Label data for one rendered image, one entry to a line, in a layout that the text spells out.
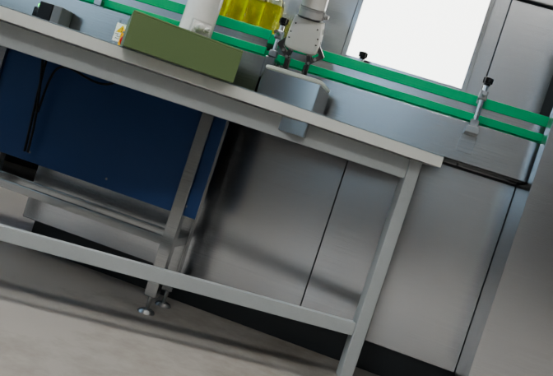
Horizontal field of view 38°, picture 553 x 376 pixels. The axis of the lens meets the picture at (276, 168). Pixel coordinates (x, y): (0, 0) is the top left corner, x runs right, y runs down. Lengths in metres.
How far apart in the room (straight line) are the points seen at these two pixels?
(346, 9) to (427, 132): 0.54
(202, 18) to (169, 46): 0.16
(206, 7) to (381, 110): 0.65
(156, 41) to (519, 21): 1.25
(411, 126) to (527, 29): 0.54
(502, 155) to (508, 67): 0.37
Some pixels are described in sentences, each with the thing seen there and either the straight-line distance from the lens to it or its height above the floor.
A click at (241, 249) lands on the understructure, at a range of 2.79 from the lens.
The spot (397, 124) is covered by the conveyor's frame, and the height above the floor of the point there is 0.81.
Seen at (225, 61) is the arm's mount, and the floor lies 0.80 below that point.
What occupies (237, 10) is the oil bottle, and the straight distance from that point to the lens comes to 2.67.
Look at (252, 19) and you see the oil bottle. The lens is 2.66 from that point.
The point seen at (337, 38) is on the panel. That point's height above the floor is 1.04.
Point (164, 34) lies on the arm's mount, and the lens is 2.13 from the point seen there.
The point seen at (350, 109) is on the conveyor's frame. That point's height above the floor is 0.81.
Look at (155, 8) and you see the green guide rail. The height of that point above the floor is 0.93.
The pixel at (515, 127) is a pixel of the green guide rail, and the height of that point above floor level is 0.90.
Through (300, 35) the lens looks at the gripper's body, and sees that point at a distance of 2.36.
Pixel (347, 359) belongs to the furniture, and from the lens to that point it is 2.45.
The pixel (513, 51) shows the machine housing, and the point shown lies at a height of 1.17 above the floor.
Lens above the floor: 0.61
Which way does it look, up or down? 1 degrees down
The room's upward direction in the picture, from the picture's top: 18 degrees clockwise
